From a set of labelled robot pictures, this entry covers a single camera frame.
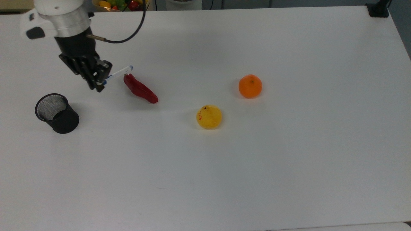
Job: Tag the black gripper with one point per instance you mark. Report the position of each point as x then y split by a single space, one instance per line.
77 48

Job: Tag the white marker pen blue cap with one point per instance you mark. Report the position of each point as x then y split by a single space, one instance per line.
120 71

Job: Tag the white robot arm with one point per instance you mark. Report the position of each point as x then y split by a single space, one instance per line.
61 17

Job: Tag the black mesh pen cup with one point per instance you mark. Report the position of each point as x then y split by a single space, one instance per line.
62 118

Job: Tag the red chili pepper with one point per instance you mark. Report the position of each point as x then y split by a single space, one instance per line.
140 89

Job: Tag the bowl holding toy fruit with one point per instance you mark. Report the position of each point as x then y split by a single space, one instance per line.
98 7

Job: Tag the yellow toy fruit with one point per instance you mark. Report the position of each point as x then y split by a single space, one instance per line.
104 4

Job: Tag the green toy fruit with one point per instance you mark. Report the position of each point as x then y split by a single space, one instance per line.
118 3

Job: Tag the red toy fruit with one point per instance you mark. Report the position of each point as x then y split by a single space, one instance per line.
133 5

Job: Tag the beige furniture top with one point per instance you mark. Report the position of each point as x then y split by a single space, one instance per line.
16 4

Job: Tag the yellow duck toy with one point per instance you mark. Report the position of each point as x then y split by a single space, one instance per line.
209 117

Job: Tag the orange fruit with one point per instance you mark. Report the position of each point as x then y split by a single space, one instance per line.
250 86

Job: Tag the black table clamp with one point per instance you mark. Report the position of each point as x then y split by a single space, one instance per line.
377 9

